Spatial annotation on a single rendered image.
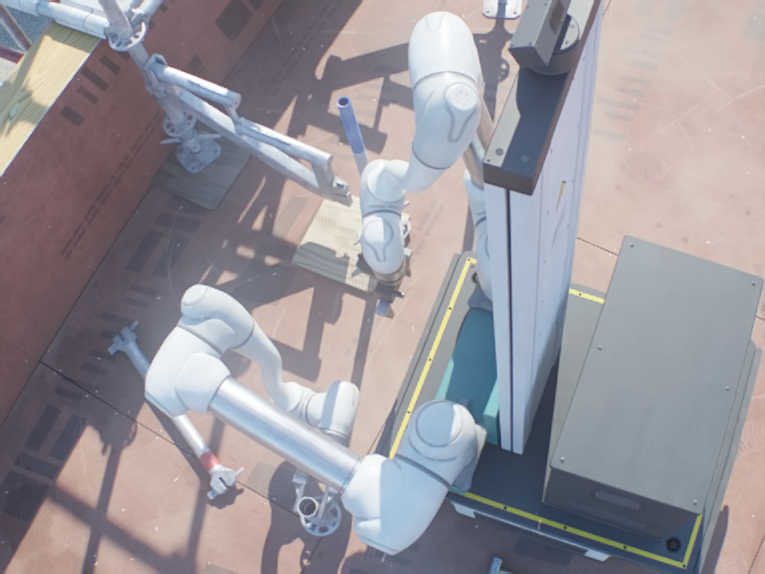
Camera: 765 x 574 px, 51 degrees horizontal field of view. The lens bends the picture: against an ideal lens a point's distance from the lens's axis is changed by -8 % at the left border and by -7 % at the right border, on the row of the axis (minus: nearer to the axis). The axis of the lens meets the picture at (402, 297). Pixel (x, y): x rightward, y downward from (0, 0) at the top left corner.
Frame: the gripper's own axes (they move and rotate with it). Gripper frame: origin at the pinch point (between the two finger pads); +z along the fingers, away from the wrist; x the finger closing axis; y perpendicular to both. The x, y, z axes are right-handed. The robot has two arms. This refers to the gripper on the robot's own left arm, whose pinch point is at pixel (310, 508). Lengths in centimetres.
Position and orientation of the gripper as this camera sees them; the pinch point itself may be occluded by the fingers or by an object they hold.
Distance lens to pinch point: 246.7
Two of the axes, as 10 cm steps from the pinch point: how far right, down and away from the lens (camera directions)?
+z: -2.6, 9.0, -3.4
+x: -9.6, -2.0, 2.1
